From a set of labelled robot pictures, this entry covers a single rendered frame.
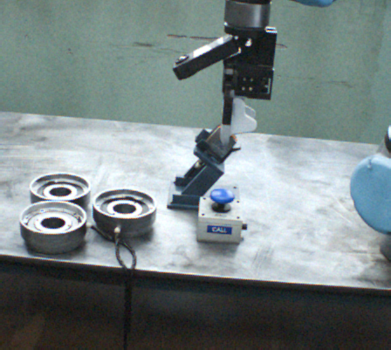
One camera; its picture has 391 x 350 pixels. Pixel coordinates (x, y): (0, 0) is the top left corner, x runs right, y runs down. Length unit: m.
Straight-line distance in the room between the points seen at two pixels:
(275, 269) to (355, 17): 1.76
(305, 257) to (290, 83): 1.68
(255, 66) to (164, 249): 0.33
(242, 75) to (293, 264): 0.31
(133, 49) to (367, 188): 1.86
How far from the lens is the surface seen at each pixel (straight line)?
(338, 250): 1.12
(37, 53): 2.77
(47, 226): 1.09
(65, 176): 1.20
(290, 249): 1.10
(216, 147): 1.17
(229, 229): 1.08
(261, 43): 1.11
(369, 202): 0.94
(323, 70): 2.71
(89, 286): 1.41
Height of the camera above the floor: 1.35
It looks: 23 degrees down
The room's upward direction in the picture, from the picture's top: 5 degrees clockwise
